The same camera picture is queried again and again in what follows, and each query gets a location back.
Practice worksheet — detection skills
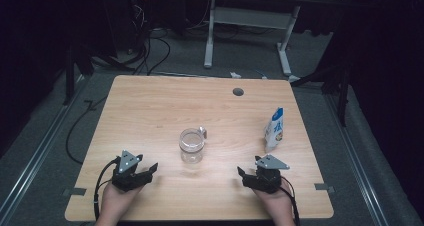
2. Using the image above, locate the person's left hand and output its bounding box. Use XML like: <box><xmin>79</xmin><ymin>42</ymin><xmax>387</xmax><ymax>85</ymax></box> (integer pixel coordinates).
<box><xmin>97</xmin><ymin>185</ymin><xmax>143</xmax><ymax>221</ymax></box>

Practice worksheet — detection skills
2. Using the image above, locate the left hand-held gripper cable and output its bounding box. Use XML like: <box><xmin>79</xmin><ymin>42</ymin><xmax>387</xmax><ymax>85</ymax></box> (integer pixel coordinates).
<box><xmin>93</xmin><ymin>157</ymin><xmax>121</xmax><ymax>222</ymax></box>

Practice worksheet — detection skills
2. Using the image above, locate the grey tape strip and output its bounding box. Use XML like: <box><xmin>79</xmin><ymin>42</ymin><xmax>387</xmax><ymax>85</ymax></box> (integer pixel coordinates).
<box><xmin>63</xmin><ymin>187</ymin><xmax>87</xmax><ymax>198</ymax></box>
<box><xmin>314</xmin><ymin>183</ymin><xmax>335</xmax><ymax>193</ymax></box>

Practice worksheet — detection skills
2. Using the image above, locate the white and blue pouch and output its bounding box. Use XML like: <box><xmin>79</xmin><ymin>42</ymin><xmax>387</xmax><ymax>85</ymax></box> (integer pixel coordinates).
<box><xmin>263</xmin><ymin>106</ymin><xmax>285</xmax><ymax>153</ymax></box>

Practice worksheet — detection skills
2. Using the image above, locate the metal floor rail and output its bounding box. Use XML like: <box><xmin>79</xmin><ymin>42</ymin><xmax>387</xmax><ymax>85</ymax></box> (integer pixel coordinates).
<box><xmin>0</xmin><ymin>74</ymin><xmax>88</xmax><ymax>220</ymax></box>
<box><xmin>324</xmin><ymin>92</ymin><xmax>389</xmax><ymax>226</ymax></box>

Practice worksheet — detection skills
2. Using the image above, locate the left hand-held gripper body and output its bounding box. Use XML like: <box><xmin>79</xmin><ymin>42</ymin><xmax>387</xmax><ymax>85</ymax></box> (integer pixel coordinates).
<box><xmin>111</xmin><ymin>149</ymin><xmax>148</xmax><ymax>192</ymax></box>

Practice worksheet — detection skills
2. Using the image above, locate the right hand-held gripper cable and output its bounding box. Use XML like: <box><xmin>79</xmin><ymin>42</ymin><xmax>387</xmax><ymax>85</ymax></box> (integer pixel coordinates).
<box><xmin>279</xmin><ymin>175</ymin><xmax>301</xmax><ymax>226</ymax></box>

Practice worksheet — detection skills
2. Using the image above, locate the hand-held gripper cable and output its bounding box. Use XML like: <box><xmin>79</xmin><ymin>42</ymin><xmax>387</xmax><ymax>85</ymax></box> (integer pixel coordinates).
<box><xmin>279</xmin><ymin>175</ymin><xmax>301</xmax><ymax>226</ymax></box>
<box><xmin>93</xmin><ymin>157</ymin><xmax>121</xmax><ymax>222</ymax></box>

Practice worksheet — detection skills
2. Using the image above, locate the black floor cable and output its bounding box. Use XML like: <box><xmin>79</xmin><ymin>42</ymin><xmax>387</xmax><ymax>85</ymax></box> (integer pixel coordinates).
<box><xmin>65</xmin><ymin>95</ymin><xmax>108</xmax><ymax>165</ymax></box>

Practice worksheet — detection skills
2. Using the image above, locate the clear glass jar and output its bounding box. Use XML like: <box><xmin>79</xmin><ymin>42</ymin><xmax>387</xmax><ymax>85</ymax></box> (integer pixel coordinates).
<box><xmin>178</xmin><ymin>126</ymin><xmax>208</xmax><ymax>165</ymax></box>

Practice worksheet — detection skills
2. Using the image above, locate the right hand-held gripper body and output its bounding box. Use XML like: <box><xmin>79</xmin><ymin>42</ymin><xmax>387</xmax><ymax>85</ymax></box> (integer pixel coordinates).
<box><xmin>245</xmin><ymin>154</ymin><xmax>290</xmax><ymax>194</ymax></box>

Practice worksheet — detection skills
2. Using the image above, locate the bundle of black cables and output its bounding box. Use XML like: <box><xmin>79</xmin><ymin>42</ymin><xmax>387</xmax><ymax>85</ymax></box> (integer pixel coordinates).
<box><xmin>89</xmin><ymin>2</ymin><xmax>172</xmax><ymax>76</ymax></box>

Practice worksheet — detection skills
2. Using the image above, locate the black stand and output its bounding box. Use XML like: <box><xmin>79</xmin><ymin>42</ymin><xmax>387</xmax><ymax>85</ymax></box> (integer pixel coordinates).
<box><xmin>289</xmin><ymin>62</ymin><xmax>351</xmax><ymax>127</ymax></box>
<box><xmin>63</xmin><ymin>42</ymin><xmax>96</xmax><ymax>106</ymax></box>

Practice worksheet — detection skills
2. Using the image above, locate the person's right hand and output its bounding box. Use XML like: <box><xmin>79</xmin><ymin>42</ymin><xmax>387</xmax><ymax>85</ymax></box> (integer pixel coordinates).
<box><xmin>253</xmin><ymin>180</ymin><xmax>296</xmax><ymax>220</ymax></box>

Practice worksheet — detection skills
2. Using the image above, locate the white metal desk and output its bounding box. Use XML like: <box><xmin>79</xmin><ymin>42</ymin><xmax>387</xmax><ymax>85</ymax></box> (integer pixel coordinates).
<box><xmin>203</xmin><ymin>0</ymin><xmax>344</xmax><ymax>84</ymax></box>

